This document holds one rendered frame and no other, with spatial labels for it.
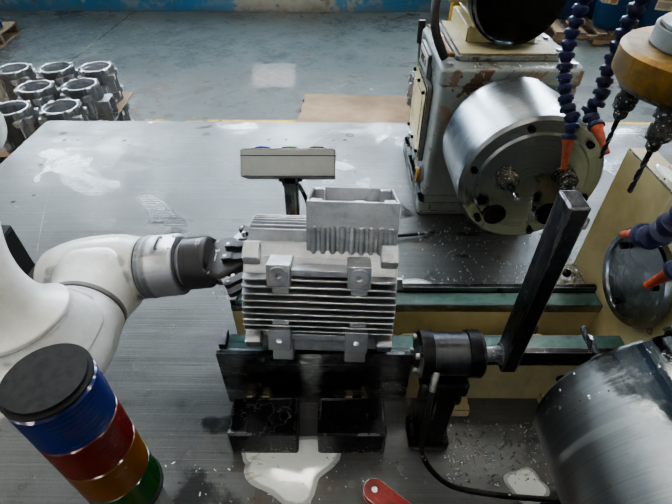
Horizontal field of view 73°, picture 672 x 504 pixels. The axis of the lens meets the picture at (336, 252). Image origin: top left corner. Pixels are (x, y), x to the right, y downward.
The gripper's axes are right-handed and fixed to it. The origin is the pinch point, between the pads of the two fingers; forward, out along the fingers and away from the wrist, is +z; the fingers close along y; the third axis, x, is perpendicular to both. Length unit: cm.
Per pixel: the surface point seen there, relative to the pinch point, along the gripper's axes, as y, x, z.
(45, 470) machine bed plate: -19, 21, -45
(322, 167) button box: 23.1, 0.6, -1.5
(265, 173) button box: 22.4, 0.2, -11.7
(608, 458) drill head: -29.9, 0.1, 24.8
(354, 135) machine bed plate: 85, 27, 3
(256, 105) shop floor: 287, 98, -76
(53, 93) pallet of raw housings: 185, 35, -155
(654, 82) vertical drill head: -3.8, -20.8, 34.6
